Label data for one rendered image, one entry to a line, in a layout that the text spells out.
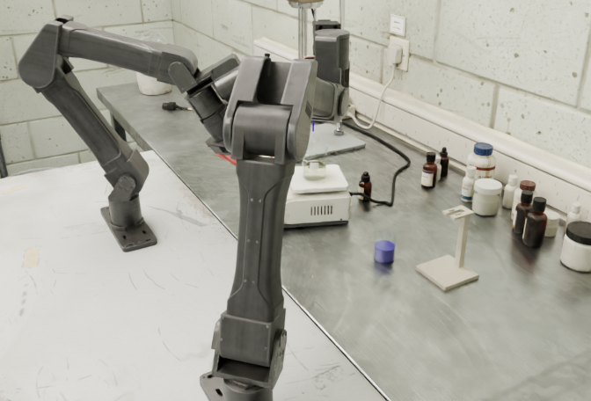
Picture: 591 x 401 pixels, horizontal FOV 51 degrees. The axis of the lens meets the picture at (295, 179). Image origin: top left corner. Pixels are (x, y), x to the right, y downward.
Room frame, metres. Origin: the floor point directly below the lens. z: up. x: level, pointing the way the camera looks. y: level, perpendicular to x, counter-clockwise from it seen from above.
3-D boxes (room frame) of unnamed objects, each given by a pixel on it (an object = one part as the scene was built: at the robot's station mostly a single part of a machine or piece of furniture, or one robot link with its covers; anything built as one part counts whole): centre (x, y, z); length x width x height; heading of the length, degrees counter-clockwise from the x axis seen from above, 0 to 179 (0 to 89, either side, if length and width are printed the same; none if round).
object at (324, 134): (1.61, -0.02, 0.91); 0.30 x 0.20 x 0.01; 119
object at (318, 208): (1.20, -0.02, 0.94); 0.22 x 0.13 x 0.08; 98
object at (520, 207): (1.12, -0.46, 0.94); 0.04 x 0.04 x 0.09
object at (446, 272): (0.96, -0.28, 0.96); 0.08 x 0.08 x 0.13; 29
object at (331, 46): (0.99, -0.05, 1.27); 0.12 x 0.09 x 0.12; 163
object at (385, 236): (1.01, -0.17, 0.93); 0.04 x 0.04 x 0.06
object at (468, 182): (1.26, -0.39, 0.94); 0.03 x 0.03 x 0.08
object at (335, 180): (1.20, -0.04, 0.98); 0.12 x 0.12 x 0.01; 8
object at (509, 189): (1.23, -0.47, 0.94); 0.03 x 0.03 x 0.07
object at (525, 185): (1.17, -0.48, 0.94); 0.05 x 0.05 x 0.09
